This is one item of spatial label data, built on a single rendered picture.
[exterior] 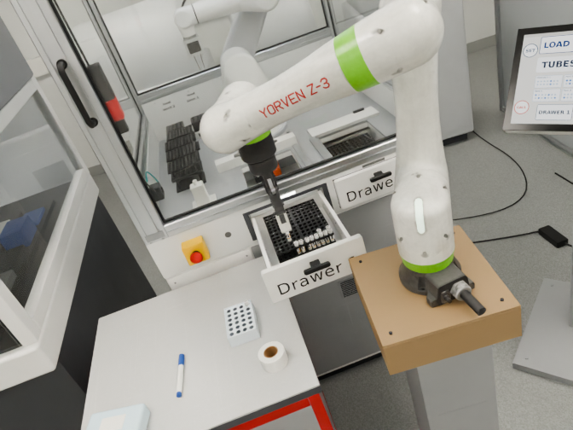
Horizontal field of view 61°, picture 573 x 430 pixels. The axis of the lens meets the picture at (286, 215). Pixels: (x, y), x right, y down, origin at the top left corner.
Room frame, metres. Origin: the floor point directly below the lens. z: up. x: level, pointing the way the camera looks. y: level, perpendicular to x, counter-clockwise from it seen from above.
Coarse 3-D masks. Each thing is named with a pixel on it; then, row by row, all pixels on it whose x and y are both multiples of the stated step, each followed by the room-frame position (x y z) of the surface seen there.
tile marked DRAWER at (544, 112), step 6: (540, 108) 1.24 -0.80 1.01; (546, 108) 1.23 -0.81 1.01; (552, 108) 1.22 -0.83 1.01; (558, 108) 1.20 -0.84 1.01; (564, 108) 1.19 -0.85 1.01; (570, 108) 1.18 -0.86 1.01; (540, 114) 1.23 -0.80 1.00; (546, 114) 1.22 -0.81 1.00; (552, 114) 1.21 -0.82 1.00; (558, 114) 1.19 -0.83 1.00; (564, 114) 1.18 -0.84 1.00; (570, 114) 1.17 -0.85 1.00
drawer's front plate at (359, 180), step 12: (372, 168) 1.38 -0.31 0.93; (384, 168) 1.38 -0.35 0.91; (336, 180) 1.38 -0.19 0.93; (348, 180) 1.37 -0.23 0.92; (360, 180) 1.37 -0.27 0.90; (384, 180) 1.38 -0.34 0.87; (336, 192) 1.38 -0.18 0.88; (360, 192) 1.37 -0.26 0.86; (372, 192) 1.37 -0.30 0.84; (384, 192) 1.38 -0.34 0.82; (348, 204) 1.37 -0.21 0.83
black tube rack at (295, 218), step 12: (300, 204) 1.36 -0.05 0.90; (312, 204) 1.34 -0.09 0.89; (288, 216) 1.32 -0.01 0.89; (300, 216) 1.29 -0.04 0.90; (312, 216) 1.27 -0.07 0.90; (276, 228) 1.27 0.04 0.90; (300, 228) 1.23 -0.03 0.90; (312, 228) 1.21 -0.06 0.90; (324, 228) 1.18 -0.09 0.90; (276, 240) 1.21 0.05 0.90
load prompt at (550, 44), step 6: (552, 36) 1.33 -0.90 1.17; (558, 36) 1.32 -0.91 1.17; (564, 36) 1.31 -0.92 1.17; (570, 36) 1.29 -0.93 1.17; (546, 42) 1.33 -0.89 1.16; (552, 42) 1.32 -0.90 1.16; (558, 42) 1.31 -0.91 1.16; (564, 42) 1.30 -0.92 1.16; (570, 42) 1.29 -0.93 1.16; (540, 48) 1.34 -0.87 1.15; (546, 48) 1.32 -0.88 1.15; (552, 48) 1.31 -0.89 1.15; (558, 48) 1.30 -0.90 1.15; (564, 48) 1.29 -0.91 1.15; (570, 48) 1.28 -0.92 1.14; (540, 54) 1.33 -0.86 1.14
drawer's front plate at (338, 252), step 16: (352, 240) 1.05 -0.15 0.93; (304, 256) 1.05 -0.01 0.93; (320, 256) 1.04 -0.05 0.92; (336, 256) 1.04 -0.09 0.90; (272, 272) 1.04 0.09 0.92; (288, 272) 1.04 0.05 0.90; (320, 272) 1.04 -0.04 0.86; (336, 272) 1.04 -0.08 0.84; (272, 288) 1.03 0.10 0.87; (304, 288) 1.04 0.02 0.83
